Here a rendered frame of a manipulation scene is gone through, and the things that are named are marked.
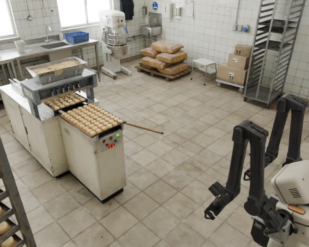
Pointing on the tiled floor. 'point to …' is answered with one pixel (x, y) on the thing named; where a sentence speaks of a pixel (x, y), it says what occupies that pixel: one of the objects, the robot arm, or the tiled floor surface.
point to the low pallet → (163, 73)
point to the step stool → (205, 67)
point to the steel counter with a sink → (63, 46)
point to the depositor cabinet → (38, 130)
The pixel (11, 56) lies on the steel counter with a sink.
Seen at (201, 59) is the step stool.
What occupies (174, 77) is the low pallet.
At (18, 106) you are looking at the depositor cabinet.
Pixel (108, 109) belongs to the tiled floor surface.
